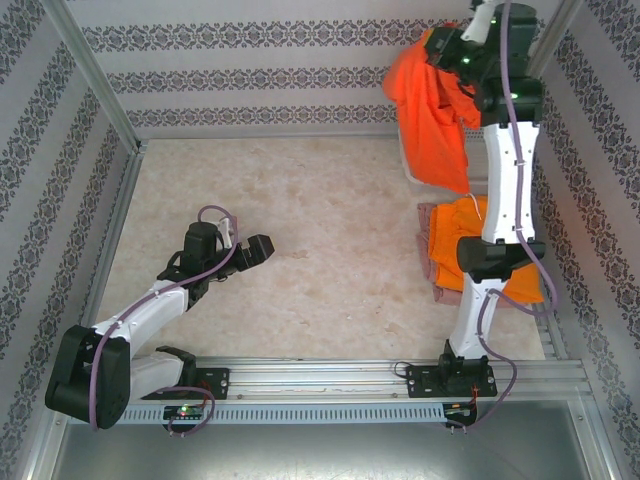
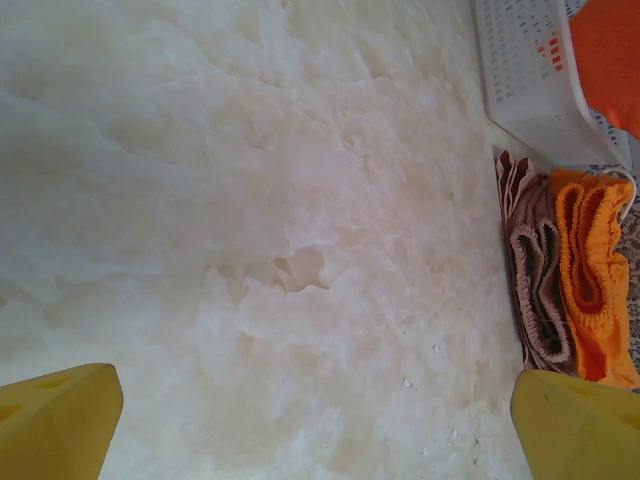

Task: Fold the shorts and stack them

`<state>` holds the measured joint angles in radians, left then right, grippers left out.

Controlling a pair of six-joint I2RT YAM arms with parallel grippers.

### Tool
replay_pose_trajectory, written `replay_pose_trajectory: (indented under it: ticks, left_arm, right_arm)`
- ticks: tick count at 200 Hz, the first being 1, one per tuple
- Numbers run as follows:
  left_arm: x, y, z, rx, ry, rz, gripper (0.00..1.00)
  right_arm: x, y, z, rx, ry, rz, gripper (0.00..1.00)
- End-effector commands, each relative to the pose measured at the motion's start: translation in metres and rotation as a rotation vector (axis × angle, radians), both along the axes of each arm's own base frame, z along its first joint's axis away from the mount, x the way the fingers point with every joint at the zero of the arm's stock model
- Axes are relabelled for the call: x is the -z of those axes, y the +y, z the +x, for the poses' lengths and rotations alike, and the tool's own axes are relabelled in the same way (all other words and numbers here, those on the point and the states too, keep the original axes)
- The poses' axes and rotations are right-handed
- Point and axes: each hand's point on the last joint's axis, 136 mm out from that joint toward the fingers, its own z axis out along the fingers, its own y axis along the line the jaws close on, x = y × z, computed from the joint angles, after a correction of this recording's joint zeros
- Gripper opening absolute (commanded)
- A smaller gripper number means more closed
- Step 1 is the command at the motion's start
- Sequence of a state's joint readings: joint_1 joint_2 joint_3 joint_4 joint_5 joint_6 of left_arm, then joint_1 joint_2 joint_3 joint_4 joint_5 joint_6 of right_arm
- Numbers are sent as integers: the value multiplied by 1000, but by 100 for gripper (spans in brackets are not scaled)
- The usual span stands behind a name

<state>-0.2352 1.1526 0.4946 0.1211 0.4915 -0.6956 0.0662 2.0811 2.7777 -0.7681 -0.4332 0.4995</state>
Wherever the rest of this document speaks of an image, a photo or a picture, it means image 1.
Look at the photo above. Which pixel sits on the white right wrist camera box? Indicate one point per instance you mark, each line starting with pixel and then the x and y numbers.
pixel 477 25

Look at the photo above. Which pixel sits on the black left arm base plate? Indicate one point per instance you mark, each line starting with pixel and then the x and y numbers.
pixel 215 382

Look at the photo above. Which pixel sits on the aluminium frame post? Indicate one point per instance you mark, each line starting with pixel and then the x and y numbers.
pixel 100 80
pixel 592 440
pixel 557 25
pixel 42 450

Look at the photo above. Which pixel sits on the aluminium frame rail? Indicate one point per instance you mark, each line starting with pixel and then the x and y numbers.
pixel 110 250
pixel 552 340
pixel 250 136

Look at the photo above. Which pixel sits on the small circuit board green light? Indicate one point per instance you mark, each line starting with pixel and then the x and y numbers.
pixel 186 412

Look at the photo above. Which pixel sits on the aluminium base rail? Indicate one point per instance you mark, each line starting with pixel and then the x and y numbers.
pixel 320 372

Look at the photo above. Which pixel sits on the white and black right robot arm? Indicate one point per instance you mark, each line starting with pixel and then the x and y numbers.
pixel 500 190

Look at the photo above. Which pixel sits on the white perforated plastic basket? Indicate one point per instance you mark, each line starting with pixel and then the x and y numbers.
pixel 413 177

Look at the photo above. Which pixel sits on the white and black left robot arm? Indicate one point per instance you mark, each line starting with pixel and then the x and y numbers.
pixel 145 312

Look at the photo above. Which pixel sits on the grey metal sheet panel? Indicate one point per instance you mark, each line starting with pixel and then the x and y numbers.
pixel 320 455

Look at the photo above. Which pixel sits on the red-orange shorts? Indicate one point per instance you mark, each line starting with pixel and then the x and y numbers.
pixel 430 140

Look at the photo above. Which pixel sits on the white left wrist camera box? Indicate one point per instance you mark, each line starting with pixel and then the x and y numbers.
pixel 227 230

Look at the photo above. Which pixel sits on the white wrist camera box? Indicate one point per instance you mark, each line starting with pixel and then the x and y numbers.
pixel 477 25
pixel 227 230

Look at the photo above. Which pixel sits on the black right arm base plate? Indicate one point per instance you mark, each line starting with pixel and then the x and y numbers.
pixel 425 382

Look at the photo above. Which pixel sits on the pink shorts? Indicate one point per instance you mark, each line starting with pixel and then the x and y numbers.
pixel 424 235

